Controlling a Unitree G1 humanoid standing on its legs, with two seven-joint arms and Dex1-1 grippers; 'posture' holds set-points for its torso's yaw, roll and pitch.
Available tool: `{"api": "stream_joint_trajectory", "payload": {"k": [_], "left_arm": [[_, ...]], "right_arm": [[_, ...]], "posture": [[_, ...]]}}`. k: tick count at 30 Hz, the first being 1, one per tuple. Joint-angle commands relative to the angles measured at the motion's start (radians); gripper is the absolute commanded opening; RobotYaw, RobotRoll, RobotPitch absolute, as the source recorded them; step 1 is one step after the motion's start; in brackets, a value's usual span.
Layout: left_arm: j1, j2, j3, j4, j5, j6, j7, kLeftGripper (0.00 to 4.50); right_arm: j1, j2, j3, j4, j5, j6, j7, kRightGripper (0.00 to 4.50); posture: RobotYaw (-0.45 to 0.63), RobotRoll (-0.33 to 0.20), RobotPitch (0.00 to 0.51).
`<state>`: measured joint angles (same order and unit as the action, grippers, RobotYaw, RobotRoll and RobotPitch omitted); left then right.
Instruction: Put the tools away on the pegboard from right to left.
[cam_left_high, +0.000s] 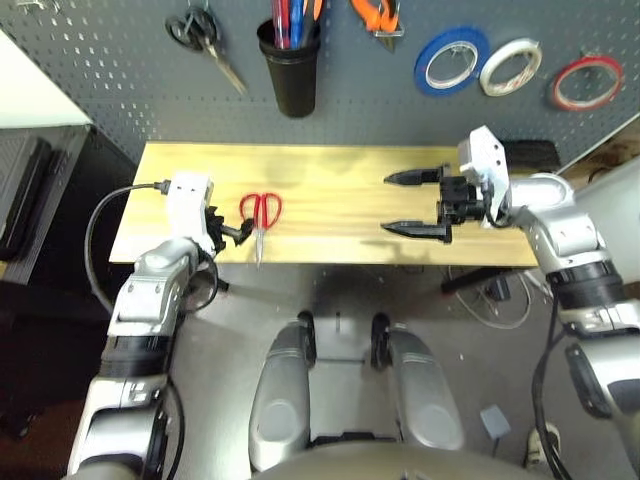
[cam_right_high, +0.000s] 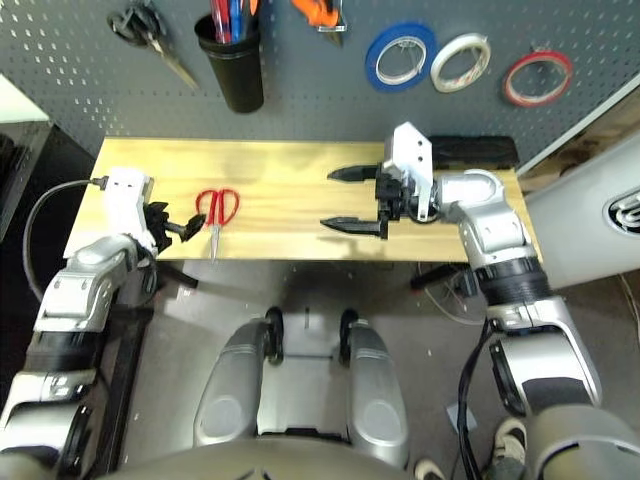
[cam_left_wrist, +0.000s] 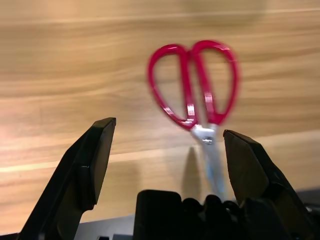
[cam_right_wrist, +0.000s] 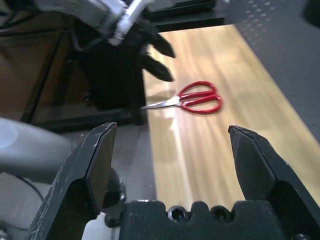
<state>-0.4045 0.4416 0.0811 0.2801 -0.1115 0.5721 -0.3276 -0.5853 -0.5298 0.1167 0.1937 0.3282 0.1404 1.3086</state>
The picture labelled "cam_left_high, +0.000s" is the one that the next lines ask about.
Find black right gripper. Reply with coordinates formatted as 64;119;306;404
379;162;494;245

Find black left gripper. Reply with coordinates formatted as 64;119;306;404
203;203;255;252

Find red handled scissors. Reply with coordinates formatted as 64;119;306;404
238;192;284;269

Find red tape roll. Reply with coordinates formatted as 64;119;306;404
552;54;625;113

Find orange black needle-nose pliers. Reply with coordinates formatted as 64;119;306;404
349;0;404;54

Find dark grey metal pegboard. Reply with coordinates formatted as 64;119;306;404
0;0;640;166

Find black power adapter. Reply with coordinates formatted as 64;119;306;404
487;277;512;303

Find black rectangular box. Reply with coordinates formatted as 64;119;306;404
502;139;561;174

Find blue tape roll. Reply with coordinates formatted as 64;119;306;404
413;25;492;98

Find white tape roll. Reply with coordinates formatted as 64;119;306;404
478;38;544;98

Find black plastic cup holder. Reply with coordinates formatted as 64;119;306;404
256;18;322;119

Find black flight case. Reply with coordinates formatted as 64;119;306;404
0;124;146;436

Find silver robot left leg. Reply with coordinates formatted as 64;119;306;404
248;310;317;472

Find silver robot leg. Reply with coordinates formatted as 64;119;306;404
248;310;317;472
370;313;465;450

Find silver robot right leg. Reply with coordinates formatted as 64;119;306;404
370;313;465;450

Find white cabinet with logo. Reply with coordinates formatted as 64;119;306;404
569;159;640;281

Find black ribbed hard case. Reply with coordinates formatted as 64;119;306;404
0;137;54;261

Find grey foot pedal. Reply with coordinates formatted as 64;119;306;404
479;405;512;441

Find grey robot torso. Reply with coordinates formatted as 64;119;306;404
249;442;536;480

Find white black sneaker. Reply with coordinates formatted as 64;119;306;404
524;422;562;469

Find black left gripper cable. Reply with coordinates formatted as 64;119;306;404
177;249;221;315

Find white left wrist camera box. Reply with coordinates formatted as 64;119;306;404
162;170;215;251

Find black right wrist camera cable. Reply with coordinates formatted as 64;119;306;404
480;182;506;230

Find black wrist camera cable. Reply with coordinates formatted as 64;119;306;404
480;182;506;230
84;182;174;317

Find white floor cable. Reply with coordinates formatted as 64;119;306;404
449;269;539;331

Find black left wrist camera cable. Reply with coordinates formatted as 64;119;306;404
84;182;174;317

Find black handled scissors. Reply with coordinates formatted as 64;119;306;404
164;5;250;97

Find orange black handled screwdriver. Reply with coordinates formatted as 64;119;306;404
302;0;325;46

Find black left upper arm cable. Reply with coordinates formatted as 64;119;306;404
162;379;187;480

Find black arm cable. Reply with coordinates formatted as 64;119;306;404
531;299;574;480
162;379;187;480

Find blue handled screwdriver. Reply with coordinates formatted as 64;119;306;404
289;0;306;50

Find black right upper arm cable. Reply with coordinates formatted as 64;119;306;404
531;299;574;480

